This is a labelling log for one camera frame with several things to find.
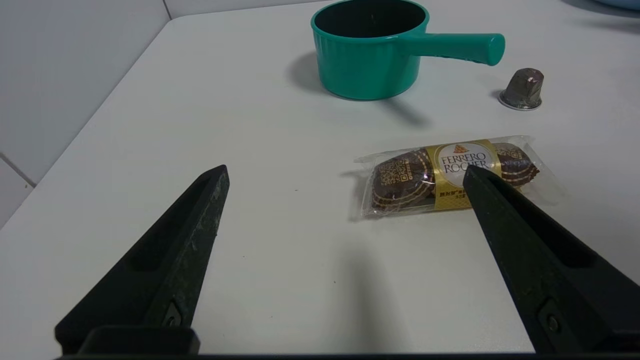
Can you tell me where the Ferrero Rocher chocolate pack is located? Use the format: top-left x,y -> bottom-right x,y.
354,135 -> 556,219

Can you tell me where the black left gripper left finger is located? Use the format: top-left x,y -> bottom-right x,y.
55,164 -> 231,355

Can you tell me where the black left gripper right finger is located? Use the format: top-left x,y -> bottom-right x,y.
462,165 -> 640,354

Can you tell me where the silver coffee capsule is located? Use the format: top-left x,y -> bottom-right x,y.
498,68 -> 545,111

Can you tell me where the teal saucepan with handle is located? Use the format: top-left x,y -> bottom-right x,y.
310,0 -> 506,101

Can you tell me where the blue plate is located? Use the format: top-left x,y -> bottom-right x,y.
595,0 -> 640,11

